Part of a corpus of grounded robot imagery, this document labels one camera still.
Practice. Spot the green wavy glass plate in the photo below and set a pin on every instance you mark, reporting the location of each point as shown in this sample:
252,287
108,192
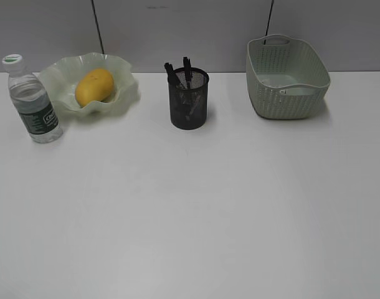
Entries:
61,79

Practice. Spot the green plastic basket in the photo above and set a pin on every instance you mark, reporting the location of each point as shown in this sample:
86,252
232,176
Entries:
286,79

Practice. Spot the black mesh pen holder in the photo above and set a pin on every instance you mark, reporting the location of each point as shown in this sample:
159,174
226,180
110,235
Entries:
180,100

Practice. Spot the yellow mango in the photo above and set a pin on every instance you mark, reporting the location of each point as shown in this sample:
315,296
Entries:
96,86

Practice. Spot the clear plastic water bottle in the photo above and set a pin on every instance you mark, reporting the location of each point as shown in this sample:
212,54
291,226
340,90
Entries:
31,101

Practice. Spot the grey white eraser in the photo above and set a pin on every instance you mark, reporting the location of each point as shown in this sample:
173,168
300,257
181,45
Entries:
194,104

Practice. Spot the black marker pen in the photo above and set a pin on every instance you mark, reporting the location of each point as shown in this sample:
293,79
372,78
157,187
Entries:
173,79
187,72

